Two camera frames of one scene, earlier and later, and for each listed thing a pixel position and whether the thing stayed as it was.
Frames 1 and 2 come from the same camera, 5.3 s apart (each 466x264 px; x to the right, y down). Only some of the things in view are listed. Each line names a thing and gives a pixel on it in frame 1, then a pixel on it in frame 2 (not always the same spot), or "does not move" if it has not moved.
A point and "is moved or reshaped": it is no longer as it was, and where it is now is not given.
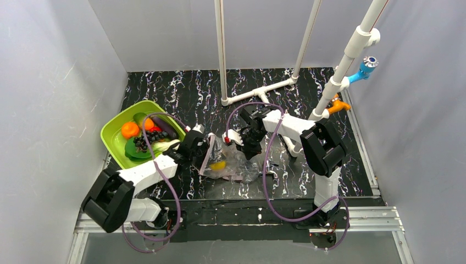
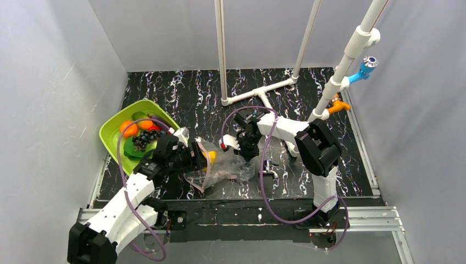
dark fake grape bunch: (140, 142) does not move
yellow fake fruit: (218, 165) → (212, 156)
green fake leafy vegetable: (154, 148) does not move
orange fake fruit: (129, 130) does not move
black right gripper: (251, 144) does not move
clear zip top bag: (220, 159) is moved or reshaped
